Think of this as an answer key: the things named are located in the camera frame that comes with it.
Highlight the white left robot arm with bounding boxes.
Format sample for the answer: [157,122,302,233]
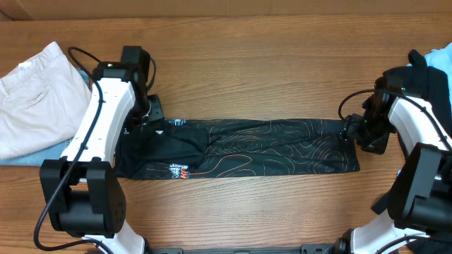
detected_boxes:
[33,46,164,253]

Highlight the beige folded trousers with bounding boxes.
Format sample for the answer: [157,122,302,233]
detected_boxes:
[1,42,91,159]

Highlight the light blue garment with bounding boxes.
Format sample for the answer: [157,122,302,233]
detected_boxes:
[407,44,451,119]

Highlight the blue folded jeans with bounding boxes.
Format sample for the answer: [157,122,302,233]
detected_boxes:
[1,69,91,166]

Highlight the black printed cycling jersey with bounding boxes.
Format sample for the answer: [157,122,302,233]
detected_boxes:
[114,119,360,180]

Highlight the black garment pile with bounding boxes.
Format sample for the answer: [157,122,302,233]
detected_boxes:
[370,49,452,254]

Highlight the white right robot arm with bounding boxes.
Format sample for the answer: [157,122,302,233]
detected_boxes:
[329,76,451,253]

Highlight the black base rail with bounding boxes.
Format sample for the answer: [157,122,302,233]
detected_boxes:
[144,238,352,254]

